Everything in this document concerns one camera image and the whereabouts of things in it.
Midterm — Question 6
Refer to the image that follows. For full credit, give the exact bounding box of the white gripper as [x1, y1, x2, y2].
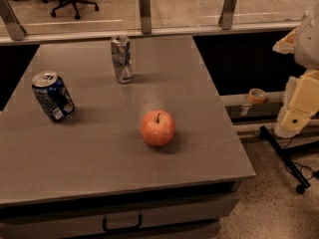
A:
[273, 71, 319, 139]

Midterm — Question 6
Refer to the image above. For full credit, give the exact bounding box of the silver redbull can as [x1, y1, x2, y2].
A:
[111, 36, 133, 84]

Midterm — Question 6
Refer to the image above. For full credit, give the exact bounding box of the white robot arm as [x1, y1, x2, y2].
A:
[272, 4, 319, 138]

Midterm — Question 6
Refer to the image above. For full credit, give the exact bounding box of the red apple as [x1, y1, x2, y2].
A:
[141, 110, 175, 146]

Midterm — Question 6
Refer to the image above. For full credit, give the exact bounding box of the blue pepsi can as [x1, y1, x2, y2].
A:
[32, 71, 75, 121]

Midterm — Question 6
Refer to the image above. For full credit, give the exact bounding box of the orange tape roll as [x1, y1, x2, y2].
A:
[248, 88, 267, 105]

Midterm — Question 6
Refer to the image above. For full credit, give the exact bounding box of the black rolling stand base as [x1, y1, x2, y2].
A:
[259, 126, 319, 194]

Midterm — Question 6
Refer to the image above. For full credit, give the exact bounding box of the grey drawer cabinet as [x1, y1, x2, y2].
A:
[0, 179, 242, 239]

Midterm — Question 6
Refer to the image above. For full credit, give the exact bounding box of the black cable on floor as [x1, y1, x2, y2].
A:
[282, 136, 319, 181]

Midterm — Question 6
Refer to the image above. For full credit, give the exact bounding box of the right metal railing post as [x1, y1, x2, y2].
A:
[218, 0, 237, 30]

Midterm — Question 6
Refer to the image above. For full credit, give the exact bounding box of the metal railing post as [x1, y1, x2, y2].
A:
[218, 0, 237, 30]
[0, 0, 26, 41]
[139, 0, 152, 34]

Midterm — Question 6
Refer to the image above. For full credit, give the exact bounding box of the middle metal railing post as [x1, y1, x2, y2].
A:
[139, 0, 152, 34]

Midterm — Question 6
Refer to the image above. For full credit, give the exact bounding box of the black drawer handle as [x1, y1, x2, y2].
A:
[102, 214, 143, 234]

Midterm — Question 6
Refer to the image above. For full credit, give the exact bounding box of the left metal railing post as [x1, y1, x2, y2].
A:
[0, 0, 26, 41]

